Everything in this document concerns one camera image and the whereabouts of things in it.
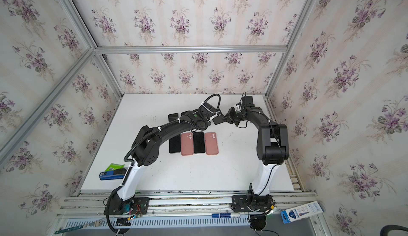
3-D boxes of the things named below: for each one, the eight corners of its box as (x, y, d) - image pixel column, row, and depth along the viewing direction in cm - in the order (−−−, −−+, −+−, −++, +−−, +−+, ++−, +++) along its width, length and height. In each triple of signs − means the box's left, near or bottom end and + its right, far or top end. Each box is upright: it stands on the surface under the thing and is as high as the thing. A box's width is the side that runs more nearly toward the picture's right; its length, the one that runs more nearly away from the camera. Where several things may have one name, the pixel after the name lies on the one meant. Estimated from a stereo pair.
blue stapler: (101, 179, 83) (97, 177, 79) (105, 170, 86) (101, 167, 82) (123, 179, 83) (119, 177, 79) (126, 170, 86) (122, 167, 82)
